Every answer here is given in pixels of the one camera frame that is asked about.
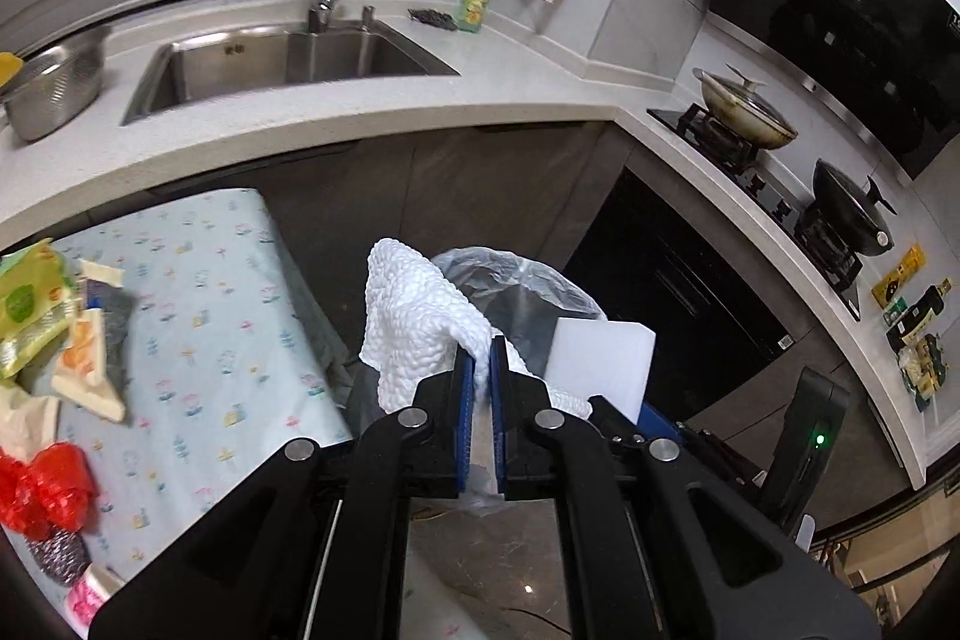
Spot white textured cloth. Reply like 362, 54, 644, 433
358, 237, 593, 423

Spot grey scouring pad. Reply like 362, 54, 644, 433
85, 278, 137, 387

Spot beige foil-lined wrapper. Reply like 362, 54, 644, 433
0, 380, 62, 462

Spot black wok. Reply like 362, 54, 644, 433
812, 158, 898, 258

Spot black built-in appliance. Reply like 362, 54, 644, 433
562, 169, 796, 420

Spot stainless steel sink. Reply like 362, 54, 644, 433
120, 19, 462, 127

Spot stainless steel colander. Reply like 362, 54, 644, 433
0, 23, 113, 143

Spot table with floral tablecloth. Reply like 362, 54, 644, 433
0, 188, 357, 620

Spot dark base cabinets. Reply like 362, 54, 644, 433
142, 119, 927, 534

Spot beige pan with glass lid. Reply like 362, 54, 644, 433
693, 67, 797, 137

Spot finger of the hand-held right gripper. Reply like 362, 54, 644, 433
643, 406, 767, 492
589, 394, 650, 446

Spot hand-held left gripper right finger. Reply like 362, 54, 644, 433
487, 336, 882, 640

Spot black range hood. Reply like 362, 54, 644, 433
705, 0, 960, 181

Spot yellow label sauce bottle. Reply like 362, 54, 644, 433
870, 244, 928, 310

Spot pink and white wrapper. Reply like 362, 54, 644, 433
64, 565, 126, 638

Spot orange and white packet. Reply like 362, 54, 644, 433
51, 308, 127, 425

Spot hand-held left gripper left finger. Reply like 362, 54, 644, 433
88, 347, 477, 640

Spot clear seasoning packet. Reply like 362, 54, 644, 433
896, 332, 958, 410

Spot green wet wipes packet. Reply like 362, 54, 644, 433
0, 239, 87, 380

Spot red plastic bag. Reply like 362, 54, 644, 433
0, 443, 98, 534

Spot trash bin with plastic liner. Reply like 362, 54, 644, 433
345, 246, 610, 517

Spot white foam block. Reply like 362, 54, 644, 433
541, 317, 657, 425

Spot cream frying pan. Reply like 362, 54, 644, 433
701, 100, 800, 152

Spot black gas stove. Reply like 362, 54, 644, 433
646, 104, 863, 321

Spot steel wool scrubber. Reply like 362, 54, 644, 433
22, 527, 92, 586

